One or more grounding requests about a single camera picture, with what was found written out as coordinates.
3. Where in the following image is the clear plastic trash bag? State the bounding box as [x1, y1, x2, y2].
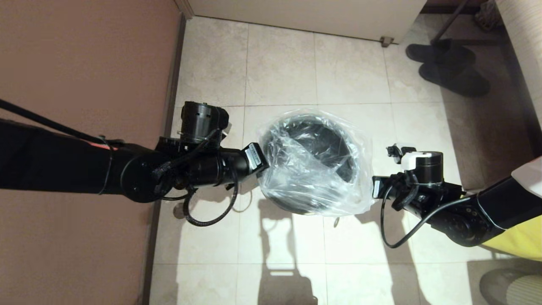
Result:
[256, 108, 376, 217]

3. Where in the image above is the black round trash bin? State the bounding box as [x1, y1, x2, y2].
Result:
[257, 114, 357, 215]

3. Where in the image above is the yellow bag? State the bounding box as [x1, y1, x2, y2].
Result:
[483, 214, 542, 261]

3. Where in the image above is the black slipper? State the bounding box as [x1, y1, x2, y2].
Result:
[418, 59, 490, 97]
[405, 39, 476, 65]

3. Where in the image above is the beige door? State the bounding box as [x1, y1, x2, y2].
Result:
[188, 0, 427, 44]

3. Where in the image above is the dark furniture leg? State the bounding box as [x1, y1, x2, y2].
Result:
[431, 0, 472, 45]

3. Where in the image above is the grey fuzzy object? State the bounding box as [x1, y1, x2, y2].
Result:
[473, 0, 498, 31]

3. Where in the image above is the beige striped upholstered furniture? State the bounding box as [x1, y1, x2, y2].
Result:
[493, 0, 542, 128]

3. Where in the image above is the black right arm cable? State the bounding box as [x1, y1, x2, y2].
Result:
[379, 186, 471, 249]

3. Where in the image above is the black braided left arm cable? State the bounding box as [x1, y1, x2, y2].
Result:
[182, 169, 239, 227]

